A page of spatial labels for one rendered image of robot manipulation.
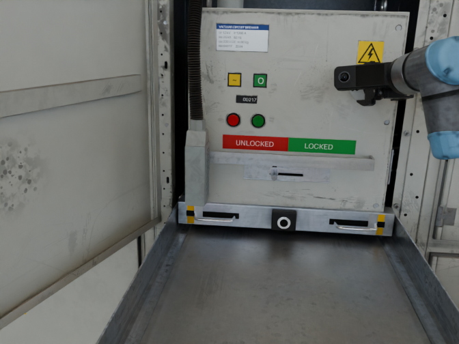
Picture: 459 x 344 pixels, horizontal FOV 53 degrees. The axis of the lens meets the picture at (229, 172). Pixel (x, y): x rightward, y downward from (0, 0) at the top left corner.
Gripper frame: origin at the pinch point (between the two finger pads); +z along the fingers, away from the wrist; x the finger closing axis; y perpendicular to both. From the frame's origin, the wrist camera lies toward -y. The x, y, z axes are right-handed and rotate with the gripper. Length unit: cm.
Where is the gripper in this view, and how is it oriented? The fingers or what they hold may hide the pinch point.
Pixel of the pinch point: (350, 89)
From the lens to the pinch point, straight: 110.4
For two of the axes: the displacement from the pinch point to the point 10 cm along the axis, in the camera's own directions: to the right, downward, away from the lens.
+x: -0.2, -10.0, -0.4
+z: -1.7, -0.3, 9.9
